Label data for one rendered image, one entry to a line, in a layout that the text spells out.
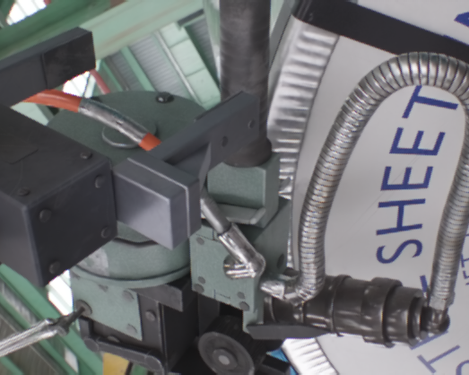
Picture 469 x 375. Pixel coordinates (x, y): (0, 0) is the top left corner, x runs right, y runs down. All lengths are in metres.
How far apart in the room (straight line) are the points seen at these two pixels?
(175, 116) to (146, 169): 0.29
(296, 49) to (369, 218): 0.22
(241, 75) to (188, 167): 0.15
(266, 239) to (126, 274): 0.12
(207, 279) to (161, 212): 0.28
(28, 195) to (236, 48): 0.22
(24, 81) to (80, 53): 0.04
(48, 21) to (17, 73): 6.09
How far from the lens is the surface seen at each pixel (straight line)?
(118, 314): 0.70
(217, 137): 0.40
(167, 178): 0.35
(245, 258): 0.56
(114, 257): 0.61
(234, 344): 0.69
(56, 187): 0.34
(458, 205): 0.54
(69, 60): 0.49
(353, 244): 0.85
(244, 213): 0.57
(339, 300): 0.67
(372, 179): 0.80
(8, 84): 0.47
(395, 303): 0.65
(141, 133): 0.54
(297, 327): 0.59
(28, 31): 6.61
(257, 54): 0.51
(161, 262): 0.62
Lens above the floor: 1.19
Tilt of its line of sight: 9 degrees up
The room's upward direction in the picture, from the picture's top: 114 degrees counter-clockwise
